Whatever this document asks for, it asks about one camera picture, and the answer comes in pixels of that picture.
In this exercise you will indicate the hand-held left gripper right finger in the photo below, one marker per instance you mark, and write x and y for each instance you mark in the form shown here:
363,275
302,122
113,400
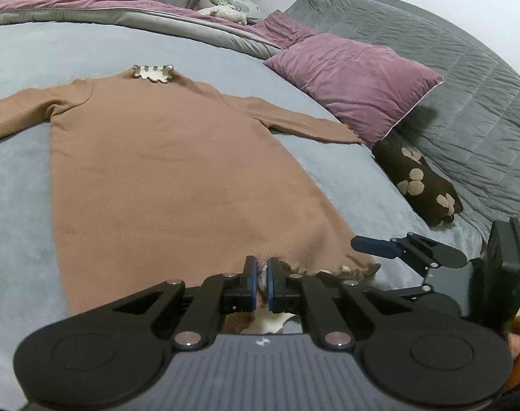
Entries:
272,284

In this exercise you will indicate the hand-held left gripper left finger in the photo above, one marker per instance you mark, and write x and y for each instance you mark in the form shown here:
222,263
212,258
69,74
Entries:
251,284

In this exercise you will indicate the grey quilted headboard cover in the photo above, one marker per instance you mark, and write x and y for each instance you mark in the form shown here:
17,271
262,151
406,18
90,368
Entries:
457,94

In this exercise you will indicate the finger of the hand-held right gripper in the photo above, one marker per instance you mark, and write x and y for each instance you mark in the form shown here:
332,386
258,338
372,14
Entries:
371,244
418,294

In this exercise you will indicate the brown flower-patterned cloth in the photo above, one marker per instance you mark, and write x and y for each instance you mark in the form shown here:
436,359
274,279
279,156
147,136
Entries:
392,158

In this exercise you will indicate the large purple pillow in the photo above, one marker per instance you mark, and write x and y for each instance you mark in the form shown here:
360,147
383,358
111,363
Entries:
350,72

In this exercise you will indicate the brown knit dress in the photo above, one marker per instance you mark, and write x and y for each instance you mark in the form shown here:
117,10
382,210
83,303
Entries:
157,180

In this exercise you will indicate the grey-blue bed sheet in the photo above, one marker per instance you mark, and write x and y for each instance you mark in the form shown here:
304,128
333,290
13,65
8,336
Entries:
20,201

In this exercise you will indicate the small purple pillow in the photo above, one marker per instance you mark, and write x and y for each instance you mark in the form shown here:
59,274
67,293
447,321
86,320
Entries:
281,28

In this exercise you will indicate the purple and grey quilt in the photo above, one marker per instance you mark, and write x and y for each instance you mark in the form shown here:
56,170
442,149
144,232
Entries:
114,13

